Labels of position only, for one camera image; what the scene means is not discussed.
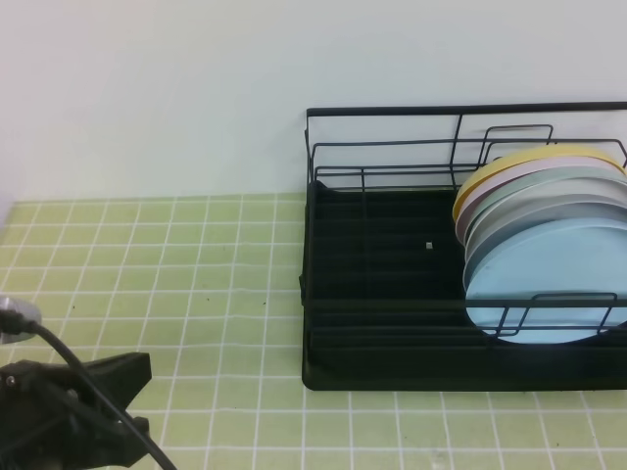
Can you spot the grey plate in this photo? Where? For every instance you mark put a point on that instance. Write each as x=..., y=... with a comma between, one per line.
x=570, y=198

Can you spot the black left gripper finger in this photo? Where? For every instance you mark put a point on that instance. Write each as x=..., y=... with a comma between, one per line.
x=117, y=444
x=115, y=380

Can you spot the black wire dish rack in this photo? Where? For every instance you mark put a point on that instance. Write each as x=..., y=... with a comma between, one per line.
x=382, y=278

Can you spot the yellow plate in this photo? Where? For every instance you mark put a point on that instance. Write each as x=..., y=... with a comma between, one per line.
x=525, y=156

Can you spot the green checkered tablecloth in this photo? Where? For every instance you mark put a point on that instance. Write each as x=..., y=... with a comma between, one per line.
x=208, y=287

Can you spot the pale green plate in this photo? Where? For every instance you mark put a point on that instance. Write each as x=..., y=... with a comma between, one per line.
x=525, y=183

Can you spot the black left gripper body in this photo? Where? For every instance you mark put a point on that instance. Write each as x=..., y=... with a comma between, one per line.
x=51, y=420

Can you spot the light blue plate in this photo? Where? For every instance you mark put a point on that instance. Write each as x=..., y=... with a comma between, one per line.
x=549, y=284

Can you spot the pink plate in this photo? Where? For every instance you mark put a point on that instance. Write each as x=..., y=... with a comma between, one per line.
x=482, y=190

